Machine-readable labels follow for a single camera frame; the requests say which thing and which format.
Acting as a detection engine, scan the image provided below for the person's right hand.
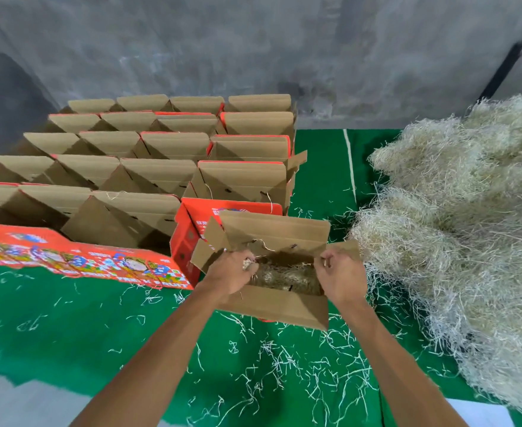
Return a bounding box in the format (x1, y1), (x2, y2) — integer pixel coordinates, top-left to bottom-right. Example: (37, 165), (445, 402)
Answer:
(313, 244), (370, 310)

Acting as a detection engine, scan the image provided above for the person's left hand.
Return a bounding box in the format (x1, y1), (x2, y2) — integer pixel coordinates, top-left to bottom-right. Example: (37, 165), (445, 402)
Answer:
(196, 248), (260, 308)

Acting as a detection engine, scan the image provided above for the handful of shredded filler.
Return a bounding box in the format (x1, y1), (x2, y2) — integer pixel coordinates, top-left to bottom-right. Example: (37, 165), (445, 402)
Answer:
(249, 253), (325, 297)

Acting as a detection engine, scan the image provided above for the red printed cardboard box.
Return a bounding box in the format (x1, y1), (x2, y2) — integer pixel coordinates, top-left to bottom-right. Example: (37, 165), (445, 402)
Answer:
(189, 209), (362, 332)

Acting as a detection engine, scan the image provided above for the pile of shredded paper filler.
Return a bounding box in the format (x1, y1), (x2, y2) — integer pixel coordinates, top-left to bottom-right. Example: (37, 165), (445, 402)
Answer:
(347, 90), (522, 420)

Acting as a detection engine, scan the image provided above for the group of red fruit boxes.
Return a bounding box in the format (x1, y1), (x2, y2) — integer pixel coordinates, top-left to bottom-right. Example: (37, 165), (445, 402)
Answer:
(0, 93), (308, 291)

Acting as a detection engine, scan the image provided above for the person's right forearm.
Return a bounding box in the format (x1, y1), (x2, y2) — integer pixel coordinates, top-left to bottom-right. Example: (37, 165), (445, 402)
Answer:
(336, 293), (469, 427)

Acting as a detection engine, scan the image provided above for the person's left forearm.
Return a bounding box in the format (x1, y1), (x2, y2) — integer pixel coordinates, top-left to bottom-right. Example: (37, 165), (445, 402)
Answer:
(69, 284), (232, 427)

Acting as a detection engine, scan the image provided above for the white printed paper sheet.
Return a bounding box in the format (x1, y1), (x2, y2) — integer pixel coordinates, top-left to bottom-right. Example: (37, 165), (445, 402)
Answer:
(445, 397), (517, 427)

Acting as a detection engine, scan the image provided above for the white pole with black grip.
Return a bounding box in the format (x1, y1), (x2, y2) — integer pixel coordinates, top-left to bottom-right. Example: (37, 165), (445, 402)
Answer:
(476, 10), (522, 104)

